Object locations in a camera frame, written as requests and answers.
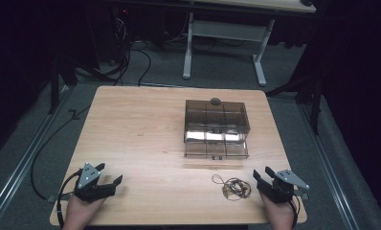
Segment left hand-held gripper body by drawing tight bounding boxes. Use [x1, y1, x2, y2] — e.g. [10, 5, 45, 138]
[73, 162, 117, 203]

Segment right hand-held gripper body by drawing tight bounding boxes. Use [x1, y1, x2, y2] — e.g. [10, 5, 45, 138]
[257, 169, 310, 204]

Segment thin necklace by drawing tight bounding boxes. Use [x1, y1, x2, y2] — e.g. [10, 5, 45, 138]
[211, 173, 253, 202]

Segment clear brown drawer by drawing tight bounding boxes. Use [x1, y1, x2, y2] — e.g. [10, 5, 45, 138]
[183, 129, 251, 161]

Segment clear brown storage box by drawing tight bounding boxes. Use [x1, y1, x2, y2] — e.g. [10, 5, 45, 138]
[183, 99, 252, 144]

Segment person's right hand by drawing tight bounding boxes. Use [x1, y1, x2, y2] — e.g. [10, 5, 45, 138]
[259, 191, 298, 230]

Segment person's left hand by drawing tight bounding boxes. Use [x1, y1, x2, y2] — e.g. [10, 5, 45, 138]
[62, 192, 107, 230]

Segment black metal stand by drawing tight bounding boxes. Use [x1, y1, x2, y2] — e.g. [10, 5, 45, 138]
[264, 71, 325, 136]
[47, 57, 79, 116]

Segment white-legged desk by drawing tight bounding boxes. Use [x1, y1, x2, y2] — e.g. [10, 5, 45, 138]
[181, 0, 318, 87]

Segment dark device with red light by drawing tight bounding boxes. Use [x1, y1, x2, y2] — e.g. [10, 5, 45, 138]
[112, 6, 131, 21]

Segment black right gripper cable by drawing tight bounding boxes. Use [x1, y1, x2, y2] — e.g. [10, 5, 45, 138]
[287, 193, 302, 229]

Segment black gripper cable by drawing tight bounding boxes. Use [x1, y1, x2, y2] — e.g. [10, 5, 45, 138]
[56, 169, 84, 230]
[287, 193, 302, 229]

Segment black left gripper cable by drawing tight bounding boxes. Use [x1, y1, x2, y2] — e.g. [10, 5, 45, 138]
[56, 169, 84, 230]

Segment grey floor rail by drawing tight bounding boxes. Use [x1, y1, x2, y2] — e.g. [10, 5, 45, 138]
[300, 103, 361, 230]
[0, 85, 72, 222]

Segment long black floor cable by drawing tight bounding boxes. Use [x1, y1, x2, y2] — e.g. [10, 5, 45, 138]
[30, 104, 92, 201]

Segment bundle of black cables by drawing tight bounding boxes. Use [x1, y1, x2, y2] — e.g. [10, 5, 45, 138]
[73, 15, 153, 88]

